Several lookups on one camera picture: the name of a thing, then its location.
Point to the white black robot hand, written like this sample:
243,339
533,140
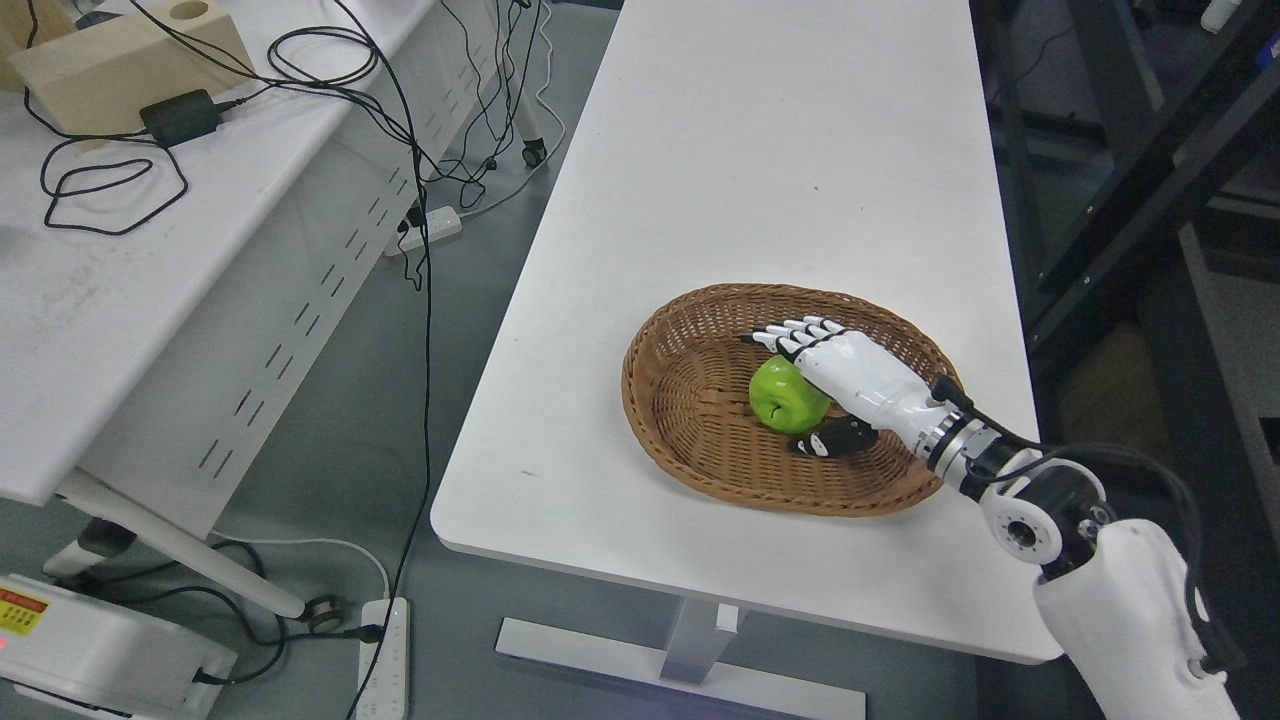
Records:
862,377

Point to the green apple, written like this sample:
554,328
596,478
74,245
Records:
783,401

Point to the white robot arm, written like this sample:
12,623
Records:
1117,594

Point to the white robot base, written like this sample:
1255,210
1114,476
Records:
101,660

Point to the black metal shelf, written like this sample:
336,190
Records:
1137,154

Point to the brown wicker basket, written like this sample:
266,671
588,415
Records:
720,415

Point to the white power strip far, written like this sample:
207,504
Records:
421,226

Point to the white power strip floor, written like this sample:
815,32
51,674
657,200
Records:
383,678

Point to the white side table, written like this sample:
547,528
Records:
161,307

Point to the black power adapter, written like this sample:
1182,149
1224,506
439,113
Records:
181,118

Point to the wooden block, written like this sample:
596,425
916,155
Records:
95,81

